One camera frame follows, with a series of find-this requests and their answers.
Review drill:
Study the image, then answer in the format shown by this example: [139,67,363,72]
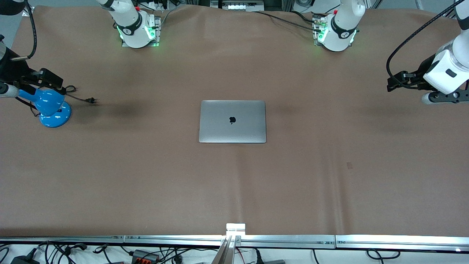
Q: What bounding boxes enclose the grey laptop computer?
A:
[199,100,267,144]

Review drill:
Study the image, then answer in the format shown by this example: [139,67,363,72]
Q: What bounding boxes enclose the blue desk lamp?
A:
[18,88,72,128]

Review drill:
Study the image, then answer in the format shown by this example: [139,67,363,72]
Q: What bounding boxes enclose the black power adapter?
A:
[10,254,41,264]

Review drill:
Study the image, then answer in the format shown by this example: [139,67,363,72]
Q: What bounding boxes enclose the grey power strip box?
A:
[210,0,265,12]

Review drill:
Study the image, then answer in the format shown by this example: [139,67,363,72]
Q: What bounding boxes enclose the grey connector box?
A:
[131,249,160,263]

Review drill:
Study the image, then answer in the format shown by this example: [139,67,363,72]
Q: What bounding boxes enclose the brown table cover mat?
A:
[0,4,469,238]

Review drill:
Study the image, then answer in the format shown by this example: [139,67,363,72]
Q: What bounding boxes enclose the black lamp power cord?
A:
[13,85,98,118]

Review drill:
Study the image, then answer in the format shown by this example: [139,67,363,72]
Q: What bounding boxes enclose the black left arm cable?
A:
[386,0,469,88]

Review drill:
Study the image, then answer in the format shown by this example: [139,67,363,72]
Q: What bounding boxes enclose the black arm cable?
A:
[386,0,469,88]
[10,0,37,61]

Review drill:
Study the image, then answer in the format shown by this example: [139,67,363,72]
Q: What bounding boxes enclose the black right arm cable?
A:
[10,0,37,61]

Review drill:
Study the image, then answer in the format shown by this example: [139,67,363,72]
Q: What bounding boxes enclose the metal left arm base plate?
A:
[313,13,358,47]

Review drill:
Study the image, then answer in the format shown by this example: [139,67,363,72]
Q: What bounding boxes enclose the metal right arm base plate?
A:
[121,15,162,48]

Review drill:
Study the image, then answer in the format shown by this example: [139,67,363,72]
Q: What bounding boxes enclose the black base supply cable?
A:
[253,10,324,33]

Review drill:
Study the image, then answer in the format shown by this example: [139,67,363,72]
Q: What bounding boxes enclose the aluminium table edge rail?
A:
[0,235,469,252]

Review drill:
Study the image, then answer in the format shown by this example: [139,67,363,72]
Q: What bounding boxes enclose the black floor cable bundle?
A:
[35,240,89,264]

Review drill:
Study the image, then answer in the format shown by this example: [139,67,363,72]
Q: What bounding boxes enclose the black floor cable loop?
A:
[367,249,400,260]

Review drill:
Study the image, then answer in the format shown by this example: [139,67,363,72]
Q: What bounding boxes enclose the aluminium camera mount post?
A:
[211,223,246,264]

